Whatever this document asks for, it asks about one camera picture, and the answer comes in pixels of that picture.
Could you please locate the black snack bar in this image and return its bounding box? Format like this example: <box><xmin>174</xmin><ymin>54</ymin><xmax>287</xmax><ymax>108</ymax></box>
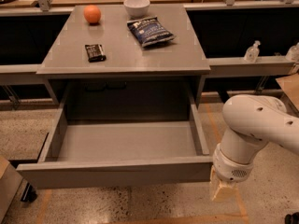
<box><xmin>85</xmin><ymin>44</ymin><xmax>107</xmax><ymax>63</ymax></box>

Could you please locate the grey drawer cabinet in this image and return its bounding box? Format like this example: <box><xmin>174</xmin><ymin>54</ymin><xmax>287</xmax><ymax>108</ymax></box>
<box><xmin>42</xmin><ymin>5</ymin><xmax>206</xmax><ymax>123</ymax></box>

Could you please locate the orange fruit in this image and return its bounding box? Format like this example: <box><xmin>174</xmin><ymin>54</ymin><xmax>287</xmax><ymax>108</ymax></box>
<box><xmin>83</xmin><ymin>5</ymin><xmax>101</xmax><ymax>24</ymax></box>

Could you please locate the black metal bar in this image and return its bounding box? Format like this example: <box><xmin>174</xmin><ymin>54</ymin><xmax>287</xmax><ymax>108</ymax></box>
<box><xmin>21</xmin><ymin>183</ymin><xmax>37</xmax><ymax>203</ymax></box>

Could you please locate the blue chip bag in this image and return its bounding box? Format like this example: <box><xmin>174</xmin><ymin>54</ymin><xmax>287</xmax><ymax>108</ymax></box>
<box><xmin>127</xmin><ymin>17</ymin><xmax>176</xmax><ymax>48</ymax></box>

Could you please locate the grey shelf rail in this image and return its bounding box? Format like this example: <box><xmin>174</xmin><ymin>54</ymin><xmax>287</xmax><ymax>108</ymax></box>
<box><xmin>0</xmin><ymin>56</ymin><xmax>294</xmax><ymax>86</ymax></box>

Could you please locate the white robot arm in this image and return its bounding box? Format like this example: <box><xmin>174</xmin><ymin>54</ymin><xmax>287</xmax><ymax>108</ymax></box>
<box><xmin>210</xmin><ymin>94</ymin><xmax>299</xmax><ymax>202</ymax></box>

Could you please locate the grey top drawer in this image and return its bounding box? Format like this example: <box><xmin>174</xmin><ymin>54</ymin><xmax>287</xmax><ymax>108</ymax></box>
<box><xmin>17</xmin><ymin>84</ymin><xmax>212</xmax><ymax>189</ymax></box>

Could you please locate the cardboard box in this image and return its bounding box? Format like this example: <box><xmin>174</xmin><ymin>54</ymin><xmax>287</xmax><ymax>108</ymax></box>
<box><xmin>0</xmin><ymin>156</ymin><xmax>22</xmax><ymax>223</ymax></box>

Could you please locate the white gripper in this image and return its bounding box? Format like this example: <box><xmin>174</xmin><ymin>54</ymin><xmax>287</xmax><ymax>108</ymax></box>
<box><xmin>209</xmin><ymin>144</ymin><xmax>253</xmax><ymax>202</ymax></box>

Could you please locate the white bowl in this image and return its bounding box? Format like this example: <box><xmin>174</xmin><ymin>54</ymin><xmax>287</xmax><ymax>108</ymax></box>
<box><xmin>123</xmin><ymin>0</ymin><xmax>150</xmax><ymax>18</ymax></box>

